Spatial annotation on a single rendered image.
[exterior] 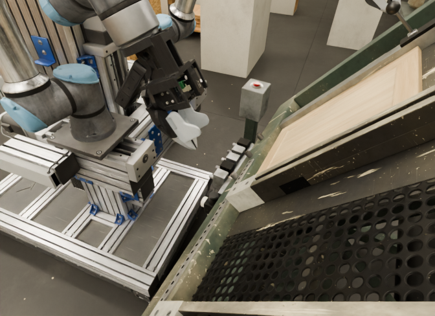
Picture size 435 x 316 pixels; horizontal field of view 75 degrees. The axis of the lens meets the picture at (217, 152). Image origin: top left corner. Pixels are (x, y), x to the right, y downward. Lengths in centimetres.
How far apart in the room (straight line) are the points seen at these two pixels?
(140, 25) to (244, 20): 295
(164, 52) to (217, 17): 302
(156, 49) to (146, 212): 147
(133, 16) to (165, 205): 151
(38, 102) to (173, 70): 53
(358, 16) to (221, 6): 212
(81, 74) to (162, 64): 52
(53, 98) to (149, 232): 105
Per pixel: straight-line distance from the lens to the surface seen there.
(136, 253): 170
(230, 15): 340
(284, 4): 602
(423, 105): 62
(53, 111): 92
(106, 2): 45
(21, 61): 89
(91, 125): 102
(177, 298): 82
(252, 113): 155
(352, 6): 473
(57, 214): 200
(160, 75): 47
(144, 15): 45
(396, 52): 110
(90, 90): 97
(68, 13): 54
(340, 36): 484
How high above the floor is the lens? 167
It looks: 43 degrees down
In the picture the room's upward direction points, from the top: 2 degrees clockwise
